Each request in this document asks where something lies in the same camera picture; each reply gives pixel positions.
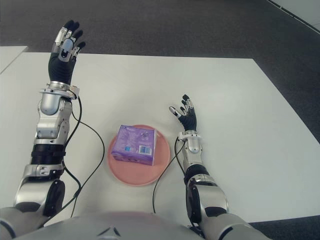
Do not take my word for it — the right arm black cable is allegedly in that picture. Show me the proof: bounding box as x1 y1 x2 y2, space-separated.
152 137 187 215

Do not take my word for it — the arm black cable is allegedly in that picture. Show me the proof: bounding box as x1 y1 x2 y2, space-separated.
152 137 187 215
43 97 105 227

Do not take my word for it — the purple tissue paper pack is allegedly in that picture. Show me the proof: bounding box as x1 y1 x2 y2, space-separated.
110 124 159 167

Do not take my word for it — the white side table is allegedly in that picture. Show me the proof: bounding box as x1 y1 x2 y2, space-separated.
0 45 29 75

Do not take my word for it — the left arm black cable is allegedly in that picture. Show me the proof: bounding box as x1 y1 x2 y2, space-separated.
43 97 105 227

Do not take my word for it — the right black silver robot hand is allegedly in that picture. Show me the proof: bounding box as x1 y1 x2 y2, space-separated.
168 94 198 132

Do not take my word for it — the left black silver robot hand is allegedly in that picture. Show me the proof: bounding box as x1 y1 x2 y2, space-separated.
47 19 87 86

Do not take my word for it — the pink round plate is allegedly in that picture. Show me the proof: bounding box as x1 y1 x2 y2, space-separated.
107 124 171 187

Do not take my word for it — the silver robot torso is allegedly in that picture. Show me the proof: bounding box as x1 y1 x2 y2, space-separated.
14 211 201 240

